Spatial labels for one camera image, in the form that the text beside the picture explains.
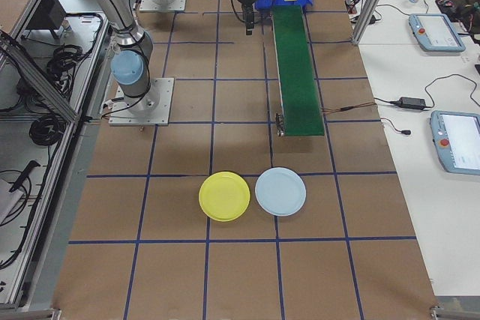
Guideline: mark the light blue round plate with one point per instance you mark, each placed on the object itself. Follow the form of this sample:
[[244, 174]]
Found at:
[[280, 191]]

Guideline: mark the yellow round plate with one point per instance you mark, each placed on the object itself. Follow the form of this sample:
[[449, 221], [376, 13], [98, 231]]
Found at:
[[224, 196]]

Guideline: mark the green conveyor belt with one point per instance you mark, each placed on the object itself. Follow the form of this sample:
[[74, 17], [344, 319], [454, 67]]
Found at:
[[298, 84]]

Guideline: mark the black power adapter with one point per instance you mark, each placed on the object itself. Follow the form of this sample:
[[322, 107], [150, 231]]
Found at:
[[369, 19], [412, 102]]

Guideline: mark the light blue teach pendant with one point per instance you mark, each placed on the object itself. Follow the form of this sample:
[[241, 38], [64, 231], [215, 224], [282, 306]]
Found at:
[[457, 140], [437, 31]]

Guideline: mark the small red circuit board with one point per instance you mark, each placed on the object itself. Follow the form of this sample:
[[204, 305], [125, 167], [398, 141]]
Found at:
[[444, 1]]

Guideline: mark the person in dark clothes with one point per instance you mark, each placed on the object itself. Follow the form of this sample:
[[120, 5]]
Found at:
[[468, 3]]

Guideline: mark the black box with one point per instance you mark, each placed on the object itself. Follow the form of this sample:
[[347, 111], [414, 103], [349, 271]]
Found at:
[[47, 9]]

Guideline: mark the black handheld tool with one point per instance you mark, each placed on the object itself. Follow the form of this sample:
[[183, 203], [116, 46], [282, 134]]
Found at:
[[28, 168]]

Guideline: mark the white sheet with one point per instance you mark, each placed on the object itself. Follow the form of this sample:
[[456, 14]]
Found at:
[[7, 200]]

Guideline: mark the aluminium corner bar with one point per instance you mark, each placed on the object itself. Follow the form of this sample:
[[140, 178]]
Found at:
[[453, 310], [45, 314]]

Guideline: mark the aluminium profile post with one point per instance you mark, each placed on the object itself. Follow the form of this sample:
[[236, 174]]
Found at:
[[372, 1]]

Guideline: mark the V-shaped metal bar frame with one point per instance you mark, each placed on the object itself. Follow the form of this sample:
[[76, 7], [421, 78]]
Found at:
[[41, 81]]

